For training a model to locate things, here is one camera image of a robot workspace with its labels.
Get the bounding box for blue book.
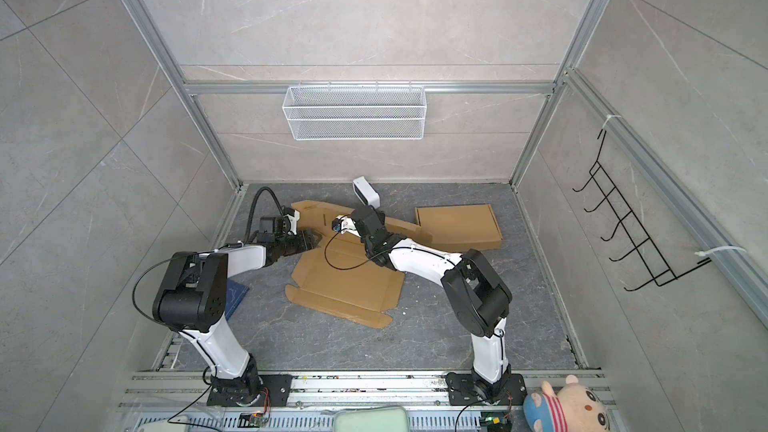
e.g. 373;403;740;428
224;279;250;320

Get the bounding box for black wire hook rack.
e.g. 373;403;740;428
572;130;712;293

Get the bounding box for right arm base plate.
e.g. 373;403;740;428
445;371;527;407

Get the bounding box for cardboard sheet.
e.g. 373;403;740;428
285;200;405;329

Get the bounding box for pink plush pig toy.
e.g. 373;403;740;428
523;375;611;432

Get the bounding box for white wire mesh basket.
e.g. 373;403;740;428
282;85;428;141

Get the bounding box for aluminium rail base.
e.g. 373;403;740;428
113;368;628;432

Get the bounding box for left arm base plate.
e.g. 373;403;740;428
206;374;293;407

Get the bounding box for white digital clock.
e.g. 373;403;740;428
352;176;381;209

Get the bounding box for pale green box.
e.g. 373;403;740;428
333;407;411;432

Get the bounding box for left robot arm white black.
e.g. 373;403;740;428
152;207;321;406

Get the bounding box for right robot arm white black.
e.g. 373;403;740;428
331;206;512;403

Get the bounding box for cardboard box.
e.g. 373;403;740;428
415;204;503;253

